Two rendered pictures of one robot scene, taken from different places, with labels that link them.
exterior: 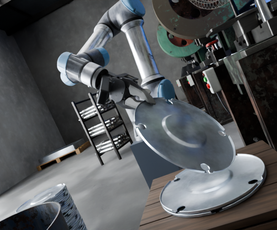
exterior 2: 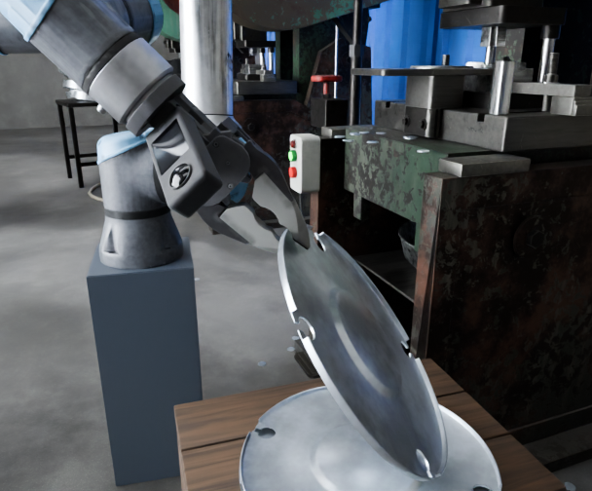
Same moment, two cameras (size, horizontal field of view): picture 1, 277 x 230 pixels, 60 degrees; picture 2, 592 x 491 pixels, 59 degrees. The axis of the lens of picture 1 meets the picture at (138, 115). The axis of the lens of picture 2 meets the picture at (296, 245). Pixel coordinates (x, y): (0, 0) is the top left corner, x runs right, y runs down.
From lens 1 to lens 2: 37 cm
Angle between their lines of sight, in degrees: 34
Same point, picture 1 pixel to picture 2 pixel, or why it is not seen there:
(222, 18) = (314, 12)
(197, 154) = (402, 420)
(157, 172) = (141, 357)
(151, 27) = not seen: outside the picture
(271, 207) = not seen: outside the picture
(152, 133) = (330, 355)
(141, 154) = (115, 304)
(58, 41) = not seen: outside the picture
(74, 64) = (88, 21)
